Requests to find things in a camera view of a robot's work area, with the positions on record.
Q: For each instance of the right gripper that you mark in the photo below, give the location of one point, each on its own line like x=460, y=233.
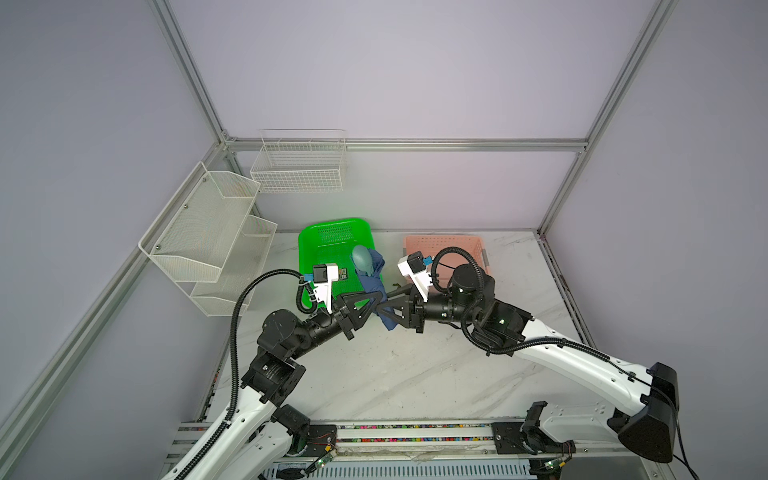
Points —
x=410, y=305

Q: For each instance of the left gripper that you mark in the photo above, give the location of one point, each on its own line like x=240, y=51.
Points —
x=346, y=313

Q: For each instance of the dark blue paper napkin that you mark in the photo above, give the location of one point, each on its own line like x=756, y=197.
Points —
x=373, y=283

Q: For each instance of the green plastic basket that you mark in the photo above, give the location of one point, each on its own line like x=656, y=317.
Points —
x=332, y=243

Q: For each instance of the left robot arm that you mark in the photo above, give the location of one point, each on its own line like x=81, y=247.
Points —
x=257, y=417

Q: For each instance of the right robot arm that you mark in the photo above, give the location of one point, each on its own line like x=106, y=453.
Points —
x=638, y=405

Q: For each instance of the pink plastic basket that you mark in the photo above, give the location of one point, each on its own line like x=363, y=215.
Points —
x=430, y=245

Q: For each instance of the white mesh lower shelf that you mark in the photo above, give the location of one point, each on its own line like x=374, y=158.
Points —
x=244, y=264

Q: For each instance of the white mesh shelf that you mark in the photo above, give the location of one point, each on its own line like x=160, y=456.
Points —
x=244, y=264
x=193, y=237

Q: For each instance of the white mesh upper shelf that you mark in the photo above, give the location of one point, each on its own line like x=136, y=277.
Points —
x=193, y=237

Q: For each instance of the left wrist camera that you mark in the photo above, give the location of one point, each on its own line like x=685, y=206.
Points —
x=323, y=277

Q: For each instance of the aluminium mounting rail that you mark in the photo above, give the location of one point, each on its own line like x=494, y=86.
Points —
x=394, y=439

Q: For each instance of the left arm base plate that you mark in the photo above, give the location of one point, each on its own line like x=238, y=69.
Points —
x=315, y=441

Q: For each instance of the white wire wall basket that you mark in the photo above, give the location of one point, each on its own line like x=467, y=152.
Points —
x=301, y=161

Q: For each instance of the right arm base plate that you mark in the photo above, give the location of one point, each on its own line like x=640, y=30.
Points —
x=516, y=438

